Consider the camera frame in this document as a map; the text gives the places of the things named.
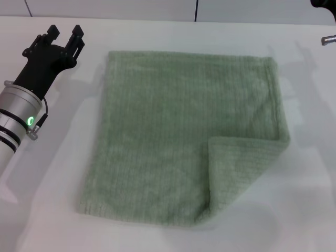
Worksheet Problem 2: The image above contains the green terry towel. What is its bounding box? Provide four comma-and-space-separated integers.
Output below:
75, 50, 292, 226

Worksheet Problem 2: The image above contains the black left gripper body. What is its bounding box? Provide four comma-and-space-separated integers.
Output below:
12, 44, 79, 100

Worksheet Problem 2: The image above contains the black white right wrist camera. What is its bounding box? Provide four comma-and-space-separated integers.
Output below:
310, 0, 336, 9

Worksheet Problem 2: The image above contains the thin black left wrist cable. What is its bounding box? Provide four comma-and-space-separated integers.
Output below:
27, 97, 49, 140

